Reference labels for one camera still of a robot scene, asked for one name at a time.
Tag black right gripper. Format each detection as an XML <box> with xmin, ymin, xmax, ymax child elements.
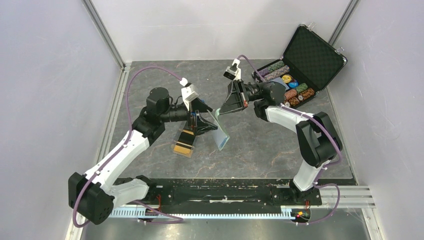
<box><xmin>218</xmin><ymin>79</ymin><xmax>269</xmax><ymax>115</ymax></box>

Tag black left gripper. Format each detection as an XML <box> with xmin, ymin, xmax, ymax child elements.
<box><xmin>160</xmin><ymin>97</ymin><xmax>218</xmax><ymax>136</ymax></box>

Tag green card holder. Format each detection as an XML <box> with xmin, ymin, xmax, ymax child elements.
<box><xmin>208</xmin><ymin>108</ymin><xmax>230</xmax><ymax>151</ymax></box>

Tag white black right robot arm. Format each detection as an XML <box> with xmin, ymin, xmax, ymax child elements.
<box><xmin>214</xmin><ymin>80</ymin><xmax>343</xmax><ymax>204</ymax></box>

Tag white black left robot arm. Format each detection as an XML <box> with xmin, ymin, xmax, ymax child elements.
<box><xmin>68</xmin><ymin>86</ymin><xmax>218</xmax><ymax>228</ymax></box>

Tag clear tray with cards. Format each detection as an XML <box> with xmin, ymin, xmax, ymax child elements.
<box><xmin>171</xmin><ymin>129</ymin><xmax>196</xmax><ymax>158</ymax></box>

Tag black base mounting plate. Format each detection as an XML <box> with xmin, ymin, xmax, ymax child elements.
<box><xmin>125</xmin><ymin>178</ymin><xmax>323</xmax><ymax>215</ymax></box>

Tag black poker chip case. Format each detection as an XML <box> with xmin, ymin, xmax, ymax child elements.
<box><xmin>251</xmin><ymin>24</ymin><xmax>348</xmax><ymax>109</ymax></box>

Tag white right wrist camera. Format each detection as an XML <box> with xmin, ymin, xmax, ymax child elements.
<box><xmin>223</xmin><ymin>58</ymin><xmax>242</xmax><ymax>81</ymax></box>

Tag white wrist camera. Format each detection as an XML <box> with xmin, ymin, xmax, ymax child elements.
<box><xmin>223</xmin><ymin>58</ymin><xmax>242</xmax><ymax>81</ymax></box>
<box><xmin>179</xmin><ymin>77</ymin><xmax>199</xmax><ymax>112</ymax></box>

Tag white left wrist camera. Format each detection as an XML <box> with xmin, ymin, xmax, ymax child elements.
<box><xmin>179</xmin><ymin>77</ymin><xmax>199</xmax><ymax>112</ymax></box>

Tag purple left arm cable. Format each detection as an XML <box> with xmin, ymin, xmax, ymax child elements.
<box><xmin>72</xmin><ymin>65</ymin><xmax>185</xmax><ymax>229</ymax></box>

